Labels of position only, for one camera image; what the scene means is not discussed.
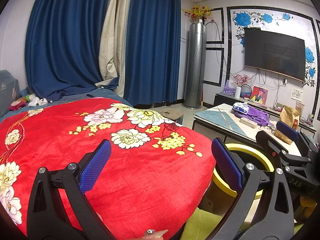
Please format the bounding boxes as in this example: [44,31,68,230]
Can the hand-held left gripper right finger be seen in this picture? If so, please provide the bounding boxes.
[211,137,295,240]

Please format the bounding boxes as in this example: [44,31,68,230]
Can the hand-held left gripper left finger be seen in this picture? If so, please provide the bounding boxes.
[26,139,118,240]

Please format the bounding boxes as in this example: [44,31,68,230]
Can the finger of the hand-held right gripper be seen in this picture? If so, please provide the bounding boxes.
[255,130,312,167]
[276,121,320,157]

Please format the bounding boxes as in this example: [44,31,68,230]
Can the yellow black bin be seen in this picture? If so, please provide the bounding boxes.
[200,144,275,217]

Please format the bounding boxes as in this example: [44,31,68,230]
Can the person's left hand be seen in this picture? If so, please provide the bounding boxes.
[143,229,169,238]

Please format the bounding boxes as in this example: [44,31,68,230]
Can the brown paper bag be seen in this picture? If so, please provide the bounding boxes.
[274,105,300,145]

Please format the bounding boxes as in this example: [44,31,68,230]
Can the purple backpack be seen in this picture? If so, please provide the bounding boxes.
[235,106,270,127]

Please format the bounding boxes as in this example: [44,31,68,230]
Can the beige power strip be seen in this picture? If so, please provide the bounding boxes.
[239,117,258,129]

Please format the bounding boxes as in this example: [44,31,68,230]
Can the red floral blanket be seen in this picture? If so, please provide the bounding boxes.
[0,98,217,238]

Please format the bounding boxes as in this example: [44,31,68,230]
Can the blue white tissue pack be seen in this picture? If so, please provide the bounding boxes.
[232,102,248,113]

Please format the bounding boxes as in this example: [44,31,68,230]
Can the colourful portrait painting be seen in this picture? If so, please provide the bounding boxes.
[250,86,268,105]

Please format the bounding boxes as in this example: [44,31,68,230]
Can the marble coffee table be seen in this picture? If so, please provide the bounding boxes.
[192,103,304,159]

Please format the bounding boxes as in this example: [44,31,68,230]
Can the white vase with red flowers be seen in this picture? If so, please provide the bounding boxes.
[232,74,250,98]

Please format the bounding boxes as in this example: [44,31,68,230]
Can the black television cabinet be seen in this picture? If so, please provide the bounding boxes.
[214,92,317,133]

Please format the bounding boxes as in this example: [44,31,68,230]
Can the purple box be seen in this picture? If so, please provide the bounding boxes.
[224,80,237,95]

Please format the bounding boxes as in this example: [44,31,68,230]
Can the blue bedsheet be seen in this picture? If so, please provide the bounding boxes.
[0,90,135,120]

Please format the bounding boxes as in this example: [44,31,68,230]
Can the plush toys on bed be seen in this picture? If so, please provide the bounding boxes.
[27,94,48,107]

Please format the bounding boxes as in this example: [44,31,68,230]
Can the red plush toy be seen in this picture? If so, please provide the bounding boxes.
[9,99,27,111]

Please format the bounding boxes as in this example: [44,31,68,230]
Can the grey tower air conditioner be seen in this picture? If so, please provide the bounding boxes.
[183,22,207,109]

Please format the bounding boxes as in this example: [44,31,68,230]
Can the grey padded headboard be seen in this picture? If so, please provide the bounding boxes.
[0,70,20,117]

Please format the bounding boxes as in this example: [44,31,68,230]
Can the beige curtain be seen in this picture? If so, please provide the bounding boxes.
[99,0,135,98]

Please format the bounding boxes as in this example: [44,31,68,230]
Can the blue curtain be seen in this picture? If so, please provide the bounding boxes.
[124,0,182,107]
[25,0,119,103]

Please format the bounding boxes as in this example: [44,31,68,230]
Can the gold red flower decoration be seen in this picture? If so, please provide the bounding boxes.
[182,4,213,20]

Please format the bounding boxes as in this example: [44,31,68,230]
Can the round ring ornament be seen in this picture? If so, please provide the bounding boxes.
[240,84,252,100]

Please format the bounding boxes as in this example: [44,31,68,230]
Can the black wall television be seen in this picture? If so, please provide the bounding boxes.
[244,27,306,82]

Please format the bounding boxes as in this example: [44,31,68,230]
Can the blue flower wall decal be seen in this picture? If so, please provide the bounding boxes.
[231,10,317,88]

